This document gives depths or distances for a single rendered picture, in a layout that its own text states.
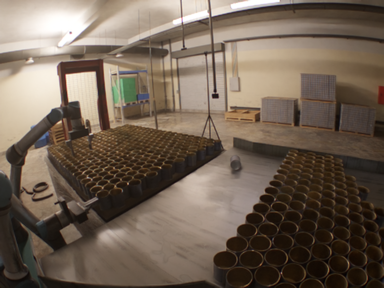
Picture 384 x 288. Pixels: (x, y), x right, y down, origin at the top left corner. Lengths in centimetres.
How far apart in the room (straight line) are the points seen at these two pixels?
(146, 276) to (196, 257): 18
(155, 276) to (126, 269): 10
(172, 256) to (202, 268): 11
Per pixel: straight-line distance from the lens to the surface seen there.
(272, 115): 803
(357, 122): 794
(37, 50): 932
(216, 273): 59
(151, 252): 72
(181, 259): 68
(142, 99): 1078
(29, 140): 119
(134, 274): 67
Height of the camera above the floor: 161
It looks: 17 degrees down
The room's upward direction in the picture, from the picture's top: 4 degrees counter-clockwise
